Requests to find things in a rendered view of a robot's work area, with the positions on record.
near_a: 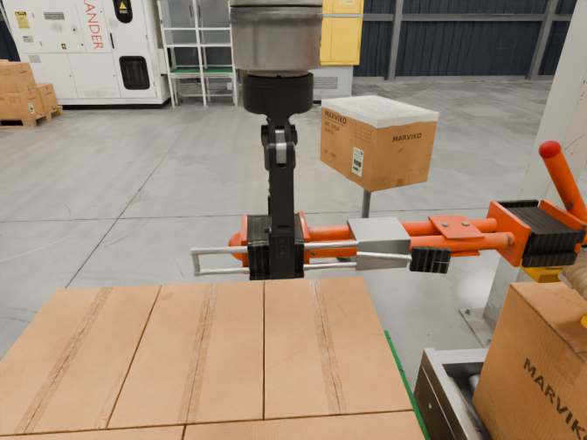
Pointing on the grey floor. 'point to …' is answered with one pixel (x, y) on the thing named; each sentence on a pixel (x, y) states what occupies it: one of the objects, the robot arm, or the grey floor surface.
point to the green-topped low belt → (198, 79)
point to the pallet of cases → (24, 97)
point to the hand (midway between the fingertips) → (280, 240)
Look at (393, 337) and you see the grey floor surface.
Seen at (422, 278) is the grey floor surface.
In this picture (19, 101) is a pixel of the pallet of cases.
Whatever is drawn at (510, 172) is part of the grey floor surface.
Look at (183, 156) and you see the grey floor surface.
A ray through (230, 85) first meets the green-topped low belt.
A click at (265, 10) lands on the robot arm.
